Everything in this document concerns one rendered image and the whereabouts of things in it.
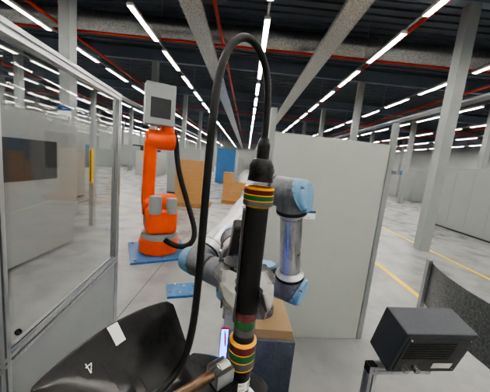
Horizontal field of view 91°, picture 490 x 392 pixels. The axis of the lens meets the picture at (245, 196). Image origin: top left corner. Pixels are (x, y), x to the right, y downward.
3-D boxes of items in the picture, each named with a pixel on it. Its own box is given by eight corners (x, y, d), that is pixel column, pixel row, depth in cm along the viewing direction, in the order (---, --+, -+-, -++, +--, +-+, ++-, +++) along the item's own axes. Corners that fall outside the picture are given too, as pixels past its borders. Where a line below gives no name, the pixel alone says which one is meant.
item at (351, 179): (246, 337, 237) (272, 106, 206) (246, 334, 242) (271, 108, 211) (361, 339, 251) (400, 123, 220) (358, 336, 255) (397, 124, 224)
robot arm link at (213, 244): (253, 166, 99) (168, 254, 69) (278, 169, 93) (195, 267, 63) (259, 189, 105) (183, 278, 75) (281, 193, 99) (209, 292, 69)
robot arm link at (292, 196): (278, 284, 113) (281, 171, 95) (309, 296, 105) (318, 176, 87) (266, 300, 104) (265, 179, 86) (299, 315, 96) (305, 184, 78)
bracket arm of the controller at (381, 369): (369, 374, 83) (370, 367, 83) (363, 367, 86) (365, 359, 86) (430, 374, 86) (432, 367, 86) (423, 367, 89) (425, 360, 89)
